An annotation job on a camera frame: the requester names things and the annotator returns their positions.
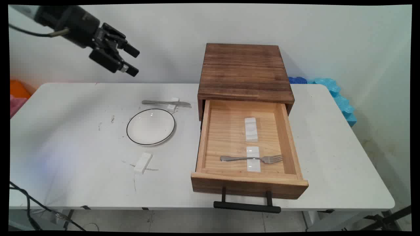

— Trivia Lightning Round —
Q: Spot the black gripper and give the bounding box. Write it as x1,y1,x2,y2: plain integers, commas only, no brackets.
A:
63,8,140,77

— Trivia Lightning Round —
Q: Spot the silver table knife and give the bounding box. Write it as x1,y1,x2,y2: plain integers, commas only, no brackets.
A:
142,100,192,108

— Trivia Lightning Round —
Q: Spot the white ceramic cutlery rest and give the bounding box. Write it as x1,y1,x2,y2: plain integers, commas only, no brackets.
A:
134,152,153,175
244,117,259,142
166,97,180,112
246,146,262,173

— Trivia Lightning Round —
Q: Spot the white plate with black rim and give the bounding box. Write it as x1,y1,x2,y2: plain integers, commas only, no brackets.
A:
126,108,176,146

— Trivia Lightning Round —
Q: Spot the orange foam piece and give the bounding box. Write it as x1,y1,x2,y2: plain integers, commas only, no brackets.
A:
10,80,32,100

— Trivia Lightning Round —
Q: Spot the pink foam piece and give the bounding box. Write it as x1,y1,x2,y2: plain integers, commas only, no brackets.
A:
10,95,29,119

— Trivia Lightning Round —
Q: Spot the dark wooden drawer cabinet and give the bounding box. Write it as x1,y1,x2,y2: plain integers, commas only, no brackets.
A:
197,43,295,122

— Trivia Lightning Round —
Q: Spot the light wooden drawer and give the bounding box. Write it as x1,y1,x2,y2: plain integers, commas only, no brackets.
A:
191,100,309,200

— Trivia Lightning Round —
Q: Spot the silver fork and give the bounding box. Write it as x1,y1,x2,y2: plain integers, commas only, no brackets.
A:
220,154,284,165

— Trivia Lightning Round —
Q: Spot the light blue foam piece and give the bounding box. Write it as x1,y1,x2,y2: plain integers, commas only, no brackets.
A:
311,77,358,128

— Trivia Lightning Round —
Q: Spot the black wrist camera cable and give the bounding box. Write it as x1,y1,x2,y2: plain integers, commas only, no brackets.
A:
9,24,70,38

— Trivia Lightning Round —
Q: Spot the black cable by table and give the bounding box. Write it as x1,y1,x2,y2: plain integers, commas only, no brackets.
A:
9,181,88,232

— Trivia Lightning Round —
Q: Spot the black drawer handle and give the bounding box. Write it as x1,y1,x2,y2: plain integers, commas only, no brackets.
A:
213,187,282,214

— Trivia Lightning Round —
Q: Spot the black table leg frame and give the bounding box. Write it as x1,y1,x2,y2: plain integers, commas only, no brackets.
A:
360,205,412,231

